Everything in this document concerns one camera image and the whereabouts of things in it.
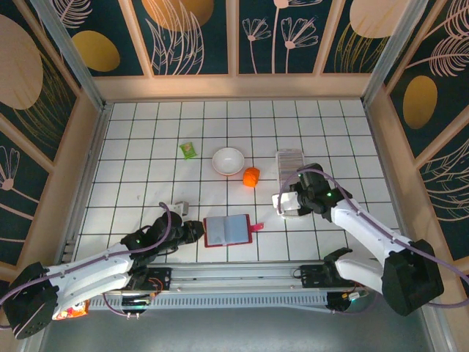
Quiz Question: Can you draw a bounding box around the red card holder wallet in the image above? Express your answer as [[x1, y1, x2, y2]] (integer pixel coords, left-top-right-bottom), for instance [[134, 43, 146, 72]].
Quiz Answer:
[[202, 213, 265, 249]]

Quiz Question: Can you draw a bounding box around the white slotted plastic tray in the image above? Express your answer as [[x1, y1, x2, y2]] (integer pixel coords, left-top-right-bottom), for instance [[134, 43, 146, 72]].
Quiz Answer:
[[275, 148, 312, 220]]

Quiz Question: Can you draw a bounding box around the orange toy fruit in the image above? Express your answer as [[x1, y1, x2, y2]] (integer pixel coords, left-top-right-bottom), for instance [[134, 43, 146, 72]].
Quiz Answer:
[[242, 166, 262, 188]]

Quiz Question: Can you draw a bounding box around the white bowl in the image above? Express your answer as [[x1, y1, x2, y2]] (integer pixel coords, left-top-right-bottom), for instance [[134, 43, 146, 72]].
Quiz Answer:
[[211, 147, 245, 177]]

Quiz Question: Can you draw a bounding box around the green snack packet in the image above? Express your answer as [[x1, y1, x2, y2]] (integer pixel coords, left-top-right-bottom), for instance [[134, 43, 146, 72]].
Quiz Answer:
[[178, 142, 198, 161]]

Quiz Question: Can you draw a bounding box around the colourful candy bag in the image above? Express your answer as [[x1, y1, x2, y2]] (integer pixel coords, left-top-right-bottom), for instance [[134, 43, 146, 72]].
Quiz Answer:
[[53, 298, 91, 320]]

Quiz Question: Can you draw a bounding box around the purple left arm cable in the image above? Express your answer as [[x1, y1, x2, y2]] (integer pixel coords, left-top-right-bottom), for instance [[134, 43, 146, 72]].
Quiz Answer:
[[0, 201, 174, 320]]

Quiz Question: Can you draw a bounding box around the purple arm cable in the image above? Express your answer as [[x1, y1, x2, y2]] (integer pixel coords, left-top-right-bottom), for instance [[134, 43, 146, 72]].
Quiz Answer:
[[276, 170, 469, 315], [0, 201, 174, 320]]

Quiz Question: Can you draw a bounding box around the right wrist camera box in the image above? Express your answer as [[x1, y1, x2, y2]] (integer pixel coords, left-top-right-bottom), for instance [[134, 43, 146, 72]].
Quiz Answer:
[[271, 189, 300, 217]]

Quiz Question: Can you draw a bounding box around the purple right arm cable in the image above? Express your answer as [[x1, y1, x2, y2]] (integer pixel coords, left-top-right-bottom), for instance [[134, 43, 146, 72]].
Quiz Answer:
[[276, 170, 469, 315]]

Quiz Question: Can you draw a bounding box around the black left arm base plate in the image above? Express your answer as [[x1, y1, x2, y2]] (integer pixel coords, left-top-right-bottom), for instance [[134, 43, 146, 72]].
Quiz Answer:
[[141, 267, 172, 293]]

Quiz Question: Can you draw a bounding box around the aluminium mounting rail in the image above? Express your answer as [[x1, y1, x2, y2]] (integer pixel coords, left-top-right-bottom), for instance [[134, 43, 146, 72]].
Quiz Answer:
[[139, 260, 385, 294]]

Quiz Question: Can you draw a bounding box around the grey slotted cable duct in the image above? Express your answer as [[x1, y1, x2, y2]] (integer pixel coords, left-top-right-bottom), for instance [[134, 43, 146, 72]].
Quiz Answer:
[[87, 295, 330, 312]]

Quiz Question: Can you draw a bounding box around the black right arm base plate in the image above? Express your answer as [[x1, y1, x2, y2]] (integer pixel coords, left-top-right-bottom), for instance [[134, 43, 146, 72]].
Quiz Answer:
[[299, 263, 341, 289]]

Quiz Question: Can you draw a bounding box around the aluminium frame post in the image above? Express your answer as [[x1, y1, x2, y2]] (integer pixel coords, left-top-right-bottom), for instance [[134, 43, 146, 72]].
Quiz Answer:
[[31, 0, 108, 111], [361, 0, 429, 108]]

